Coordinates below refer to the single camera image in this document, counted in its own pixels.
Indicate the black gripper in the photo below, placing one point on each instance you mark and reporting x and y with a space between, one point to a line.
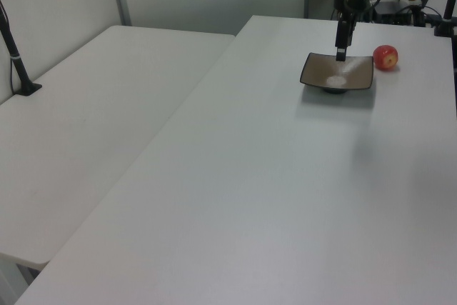
351 1

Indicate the red apple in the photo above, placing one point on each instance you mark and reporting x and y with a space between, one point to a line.
385 58

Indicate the brown square ceramic plate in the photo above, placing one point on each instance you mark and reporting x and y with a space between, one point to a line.
342 71

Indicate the black clamp camera stand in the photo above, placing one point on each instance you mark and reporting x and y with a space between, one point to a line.
448 6

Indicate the black camera pole white band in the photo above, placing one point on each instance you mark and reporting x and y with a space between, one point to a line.
12 55

